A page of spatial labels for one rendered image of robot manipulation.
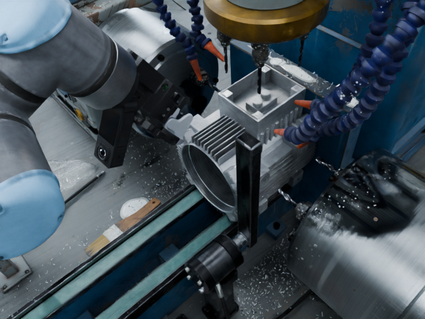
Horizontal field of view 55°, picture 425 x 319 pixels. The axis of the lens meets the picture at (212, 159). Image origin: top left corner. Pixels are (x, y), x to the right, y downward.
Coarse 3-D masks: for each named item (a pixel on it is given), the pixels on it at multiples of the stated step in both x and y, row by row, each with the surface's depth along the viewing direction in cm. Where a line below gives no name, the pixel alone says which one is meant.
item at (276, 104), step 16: (240, 80) 74; (256, 80) 77; (272, 80) 77; (288, 80) 73; (224, 96) 71; (240, 96) 75; (256, 96) 73; (272, 96) 73; (288, 96) 75; (304, 96) 73; (224, 112) 74; (240, 112) 69; (256, 112) 68; (272, 112) 68; (288, 112) 72; (256, 128) 68; (272, 128) 71
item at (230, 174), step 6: (306, 114) 75; (300, 120) 74; (186, 132) 74; (192, 132) 74; (186, 138) 74; (228, 168) 69; (234, 168) 68; (228, 174) 67; (234, 174) 68; (228, 180) 69; (234, 180) 67; (228, 216) 78; (234, 216) 77
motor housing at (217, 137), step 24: (216, 120) 74; (192, 144) 72; (216, 144) 70; (264, 144) 73; (312, 144) 77; (192, 168) 83; (216, 168) 85; (288, 168) 75; (216, 192) 83; (264, 192) 74
